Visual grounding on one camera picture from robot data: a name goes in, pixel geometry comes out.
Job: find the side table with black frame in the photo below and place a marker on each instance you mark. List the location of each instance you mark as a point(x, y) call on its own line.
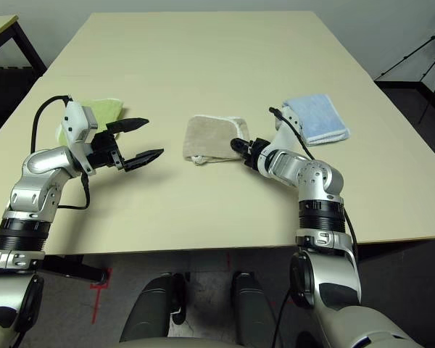
point(0, 25)

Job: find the beige towel with white trim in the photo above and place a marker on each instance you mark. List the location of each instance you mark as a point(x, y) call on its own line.
point(210, 137)

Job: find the beige robot torso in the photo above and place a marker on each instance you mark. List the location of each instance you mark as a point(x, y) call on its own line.
point(203, 343)

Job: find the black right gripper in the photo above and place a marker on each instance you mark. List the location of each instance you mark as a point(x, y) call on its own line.
point(257, 152)

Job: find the black table foot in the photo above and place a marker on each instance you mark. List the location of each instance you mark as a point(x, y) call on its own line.
point(72, 270)

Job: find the dark grey robot right leg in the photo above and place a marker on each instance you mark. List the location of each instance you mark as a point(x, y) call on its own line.
point(255, 315)

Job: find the dark grey robot leg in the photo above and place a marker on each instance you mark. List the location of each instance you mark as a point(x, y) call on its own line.
point(255, 315)
point(148, 311)

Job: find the folded light blue towel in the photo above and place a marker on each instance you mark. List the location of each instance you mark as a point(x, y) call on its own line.
point(319, 119)

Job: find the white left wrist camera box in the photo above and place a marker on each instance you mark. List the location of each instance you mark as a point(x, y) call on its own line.
point(76, 123)

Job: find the dark grey robot left leg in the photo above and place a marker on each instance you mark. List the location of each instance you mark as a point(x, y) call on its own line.
point(148, 311)

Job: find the folded green towel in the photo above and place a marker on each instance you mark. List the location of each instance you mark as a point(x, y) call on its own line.
point(105, 108)

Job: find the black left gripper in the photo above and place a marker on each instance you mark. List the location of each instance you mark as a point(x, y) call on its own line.
point(105, 152)

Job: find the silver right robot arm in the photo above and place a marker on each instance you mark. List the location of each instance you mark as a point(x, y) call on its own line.
point(319, 188)

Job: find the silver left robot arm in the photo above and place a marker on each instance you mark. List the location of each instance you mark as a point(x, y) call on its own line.
point(40, 174)

